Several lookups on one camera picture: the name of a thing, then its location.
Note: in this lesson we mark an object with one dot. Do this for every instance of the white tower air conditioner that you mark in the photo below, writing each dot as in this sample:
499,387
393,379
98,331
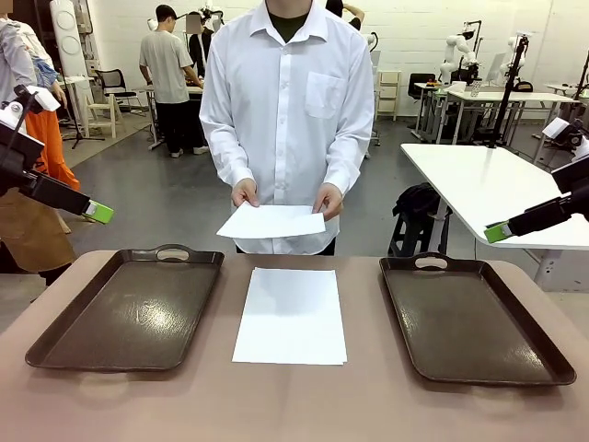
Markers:
69,41

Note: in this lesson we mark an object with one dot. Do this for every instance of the black background chair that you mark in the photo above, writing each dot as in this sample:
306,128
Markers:
421,79

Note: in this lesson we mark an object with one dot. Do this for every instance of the brown plastic serving tray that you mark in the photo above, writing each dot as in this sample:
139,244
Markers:
124,317
465,322

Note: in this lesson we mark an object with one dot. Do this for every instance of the thin black tripod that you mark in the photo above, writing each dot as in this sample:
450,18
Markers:
76,133

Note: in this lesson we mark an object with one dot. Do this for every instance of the white A4 paper sheet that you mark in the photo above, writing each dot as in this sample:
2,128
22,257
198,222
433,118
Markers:
271,221

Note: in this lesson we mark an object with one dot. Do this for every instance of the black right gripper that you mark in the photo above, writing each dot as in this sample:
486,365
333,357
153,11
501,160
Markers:
570,184

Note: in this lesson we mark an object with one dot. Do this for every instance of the white wooden chair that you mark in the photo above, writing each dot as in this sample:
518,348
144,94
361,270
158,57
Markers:
108,114

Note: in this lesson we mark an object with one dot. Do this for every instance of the tall black camera stand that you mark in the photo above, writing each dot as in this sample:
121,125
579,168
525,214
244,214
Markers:
506,106

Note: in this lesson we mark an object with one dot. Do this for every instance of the white A4 paper stack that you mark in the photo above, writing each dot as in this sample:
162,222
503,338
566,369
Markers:
290,317

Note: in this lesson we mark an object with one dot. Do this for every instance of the person's right forearm white sleeve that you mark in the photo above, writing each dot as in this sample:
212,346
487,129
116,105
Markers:
225,152

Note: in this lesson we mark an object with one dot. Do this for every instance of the person's left hand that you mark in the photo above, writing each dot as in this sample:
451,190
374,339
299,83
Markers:
332,202

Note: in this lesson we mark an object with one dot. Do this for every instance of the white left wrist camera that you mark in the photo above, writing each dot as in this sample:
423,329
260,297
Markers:
43,99

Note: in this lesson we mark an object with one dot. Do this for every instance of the figure in brown apron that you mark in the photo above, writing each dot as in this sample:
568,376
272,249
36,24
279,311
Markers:
32,230

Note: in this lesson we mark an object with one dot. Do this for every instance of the dark-haired background person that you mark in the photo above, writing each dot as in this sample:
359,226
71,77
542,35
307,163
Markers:
354,20

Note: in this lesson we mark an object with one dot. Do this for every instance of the small white background desk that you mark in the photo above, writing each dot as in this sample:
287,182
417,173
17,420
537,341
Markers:
425,85

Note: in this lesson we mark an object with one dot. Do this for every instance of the large white table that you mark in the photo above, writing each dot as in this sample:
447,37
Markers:
483,184

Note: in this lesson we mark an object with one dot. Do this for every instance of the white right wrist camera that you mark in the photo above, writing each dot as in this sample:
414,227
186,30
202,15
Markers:
556,128

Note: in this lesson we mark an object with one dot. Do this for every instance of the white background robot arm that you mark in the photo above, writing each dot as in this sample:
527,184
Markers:
512,46
448,60
208,11

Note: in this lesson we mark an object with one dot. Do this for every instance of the patterned paper cup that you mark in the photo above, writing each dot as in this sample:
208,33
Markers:
475,89

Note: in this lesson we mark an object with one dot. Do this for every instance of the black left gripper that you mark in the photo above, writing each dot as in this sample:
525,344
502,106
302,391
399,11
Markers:
16,154

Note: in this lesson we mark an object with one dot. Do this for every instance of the black mesh office chair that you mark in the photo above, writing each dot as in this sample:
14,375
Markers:
110,83

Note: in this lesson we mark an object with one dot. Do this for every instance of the long white background desk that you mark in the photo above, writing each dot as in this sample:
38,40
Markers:
529,96

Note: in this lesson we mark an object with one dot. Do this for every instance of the white shelf rack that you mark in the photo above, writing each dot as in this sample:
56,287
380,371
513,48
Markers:
390,92

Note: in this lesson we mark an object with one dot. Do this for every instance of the person's right hand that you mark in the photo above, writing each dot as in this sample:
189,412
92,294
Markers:
246,193

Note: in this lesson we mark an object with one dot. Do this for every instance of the background work table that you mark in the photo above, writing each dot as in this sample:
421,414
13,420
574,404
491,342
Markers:
195,89

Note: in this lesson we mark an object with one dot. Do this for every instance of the white monitor back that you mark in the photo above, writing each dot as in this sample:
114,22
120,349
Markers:
496,68

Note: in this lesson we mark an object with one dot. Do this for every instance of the person in white shirt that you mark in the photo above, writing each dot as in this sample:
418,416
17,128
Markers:
290,106

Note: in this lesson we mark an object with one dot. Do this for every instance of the black step stool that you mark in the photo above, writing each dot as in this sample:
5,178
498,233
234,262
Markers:
405,240

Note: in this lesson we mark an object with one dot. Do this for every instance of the person's left forearm white sleeve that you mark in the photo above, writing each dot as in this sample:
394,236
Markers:
349,156

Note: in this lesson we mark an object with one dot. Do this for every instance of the person in black clothing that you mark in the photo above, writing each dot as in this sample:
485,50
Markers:
199,50

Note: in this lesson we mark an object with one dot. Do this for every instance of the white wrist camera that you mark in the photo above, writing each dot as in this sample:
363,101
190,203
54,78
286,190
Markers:
556,128
43,99

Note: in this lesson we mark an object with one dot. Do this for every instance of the black backpack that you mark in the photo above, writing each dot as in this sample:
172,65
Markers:
414,202

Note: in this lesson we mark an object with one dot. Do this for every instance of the person in grey t-shirt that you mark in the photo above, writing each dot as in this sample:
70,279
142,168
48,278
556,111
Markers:
163,69

